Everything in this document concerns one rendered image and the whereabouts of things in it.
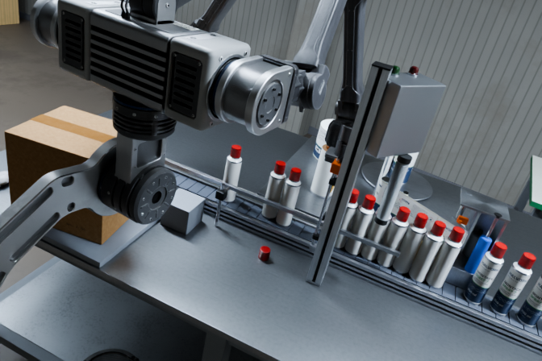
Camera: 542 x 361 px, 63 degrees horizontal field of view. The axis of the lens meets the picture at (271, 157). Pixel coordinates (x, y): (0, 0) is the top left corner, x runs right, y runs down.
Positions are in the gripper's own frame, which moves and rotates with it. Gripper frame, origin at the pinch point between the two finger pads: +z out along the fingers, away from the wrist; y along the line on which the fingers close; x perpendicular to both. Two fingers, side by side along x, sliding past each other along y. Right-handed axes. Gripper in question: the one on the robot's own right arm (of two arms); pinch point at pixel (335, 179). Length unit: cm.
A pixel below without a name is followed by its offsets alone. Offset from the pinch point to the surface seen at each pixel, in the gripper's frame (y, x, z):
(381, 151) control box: -12.6, 26.0, -25.6
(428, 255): -33.6, 12.2, 7.0
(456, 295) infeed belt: -46, 11, 18
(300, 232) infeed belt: 4.9, 11.4, 17.1
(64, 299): 91, 29, 81
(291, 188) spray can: 10.9, 12.1, 2.1
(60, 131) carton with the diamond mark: 71, 44, -9
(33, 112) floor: 279, -123, 103
